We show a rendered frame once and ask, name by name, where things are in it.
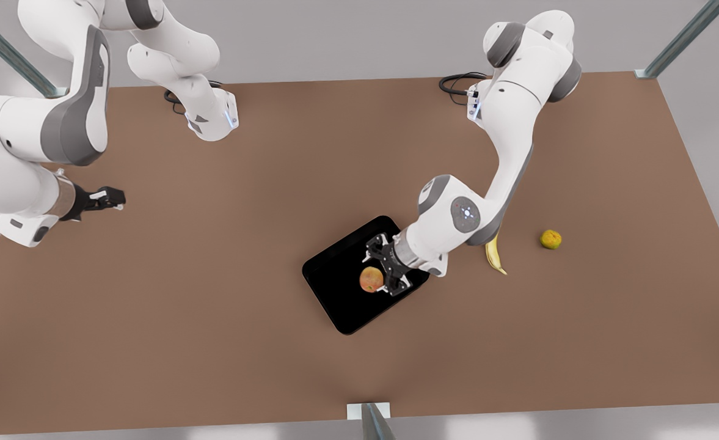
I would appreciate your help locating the red yellow apple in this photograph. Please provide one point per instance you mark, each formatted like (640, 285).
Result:
(371, 280)

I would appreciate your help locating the black storage box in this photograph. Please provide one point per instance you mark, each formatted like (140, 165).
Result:
(341, 293)

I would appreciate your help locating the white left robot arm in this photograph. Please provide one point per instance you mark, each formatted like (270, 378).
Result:
(512, 128)

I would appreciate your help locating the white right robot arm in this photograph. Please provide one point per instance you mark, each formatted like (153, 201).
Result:
(72, 116)

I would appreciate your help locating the yellow banana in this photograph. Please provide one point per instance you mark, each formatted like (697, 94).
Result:
(493, 256)

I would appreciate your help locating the small green orange fruit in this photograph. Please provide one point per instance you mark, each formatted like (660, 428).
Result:
(551, 239)

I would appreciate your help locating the silver frame post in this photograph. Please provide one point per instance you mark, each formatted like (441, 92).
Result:
(372, 421)
(11, 52)
(683, 40)

